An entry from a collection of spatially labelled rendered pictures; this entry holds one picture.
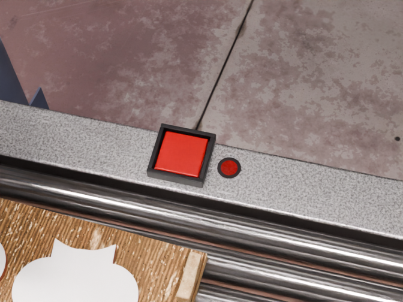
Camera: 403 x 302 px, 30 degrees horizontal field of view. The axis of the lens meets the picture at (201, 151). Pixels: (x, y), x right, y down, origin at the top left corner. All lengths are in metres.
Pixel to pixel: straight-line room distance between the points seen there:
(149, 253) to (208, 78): 1.30
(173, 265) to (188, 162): 0.15
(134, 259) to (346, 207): 0.28
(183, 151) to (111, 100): 1.18
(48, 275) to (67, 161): 0.18
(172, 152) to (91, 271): 0.20
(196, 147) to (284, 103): 1.16
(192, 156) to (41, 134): 0.21
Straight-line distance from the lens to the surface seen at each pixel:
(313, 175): 1.00
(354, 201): 1.00
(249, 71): 2.20
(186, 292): 0.89
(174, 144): 1.01
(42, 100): 2.08
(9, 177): 1.03
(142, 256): 0.93
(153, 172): 0.99
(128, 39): 2.29
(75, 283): 0.92
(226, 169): 1.00
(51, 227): 0.97
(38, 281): 0.93
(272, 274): 0.94
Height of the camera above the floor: 1.81
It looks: 61 degrees down
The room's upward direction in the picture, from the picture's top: 3 degrees counter-clockwise
